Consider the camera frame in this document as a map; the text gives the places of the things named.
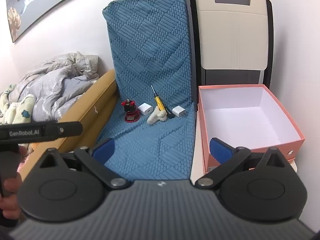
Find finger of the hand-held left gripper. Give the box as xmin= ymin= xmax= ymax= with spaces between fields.
xmin=43 ymin=121 xmax=83 ymax=138

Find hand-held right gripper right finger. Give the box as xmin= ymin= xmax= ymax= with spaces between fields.
xmin=194 ymin=137 xmax=292 ymax=191

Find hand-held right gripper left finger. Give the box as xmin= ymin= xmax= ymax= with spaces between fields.
xmin=37 ymin=138 xmax=130 ymax=191

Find pink cardboard box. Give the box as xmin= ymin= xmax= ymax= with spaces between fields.
xmin=198 ymin=84 xmax=306 ymax=174

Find red black figurine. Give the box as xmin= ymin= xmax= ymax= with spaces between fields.
xmin=122 ymin=100 xmax=141 ymax=123

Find white charger cube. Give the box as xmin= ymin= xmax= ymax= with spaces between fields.
xmin=138 ymin=103 xmax=154 ymax=117
xmin=172 ymin=106 xmax=185 ymax=118

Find black bar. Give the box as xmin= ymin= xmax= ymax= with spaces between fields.
xmin=164 ymin=106 xmax=176 ymax=119

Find yellow screwdriver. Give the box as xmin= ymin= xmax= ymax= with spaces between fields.
xmin=150 ymin=84 xmax=167 ymax=112

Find person's left hand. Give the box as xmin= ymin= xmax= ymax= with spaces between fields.
xmin=0 ymin=145 xmax=27 ymax=222

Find cream printed blanket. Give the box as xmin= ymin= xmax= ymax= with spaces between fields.
xmin=0 ymin=85 xmax=36 ymax=126

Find grey duvet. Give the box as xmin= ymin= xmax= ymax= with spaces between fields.
xmin=0 ymin=51 xmax=99 ymax=125

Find cream folding chair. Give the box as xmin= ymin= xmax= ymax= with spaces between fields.
xmin=189 ymin=0 xmax=274 ymax=88

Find blue textured chair cover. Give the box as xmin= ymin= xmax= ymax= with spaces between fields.
xmin=96 ymin=0 xmax=198 ymax=182

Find framed wall poster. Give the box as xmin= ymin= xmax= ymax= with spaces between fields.
xmin=5 ymin=0 xmax=83 ymax=43

